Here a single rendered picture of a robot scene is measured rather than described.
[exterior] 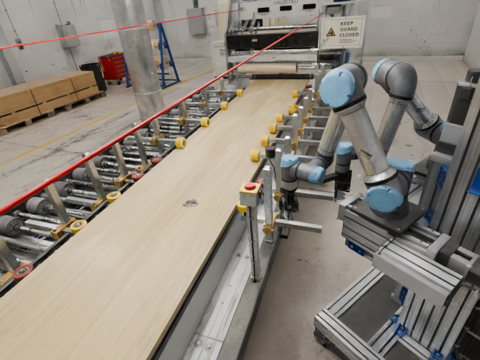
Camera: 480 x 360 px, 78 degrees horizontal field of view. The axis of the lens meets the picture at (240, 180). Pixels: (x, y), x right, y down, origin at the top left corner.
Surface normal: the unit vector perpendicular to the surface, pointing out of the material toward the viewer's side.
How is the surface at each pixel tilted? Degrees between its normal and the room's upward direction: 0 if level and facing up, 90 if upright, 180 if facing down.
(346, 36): 90
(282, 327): 0
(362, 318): 0
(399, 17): 90
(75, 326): 0
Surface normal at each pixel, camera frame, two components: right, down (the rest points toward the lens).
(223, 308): -0.07, -0.85
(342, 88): -0.66, 0.34
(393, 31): -0.39, 0.51
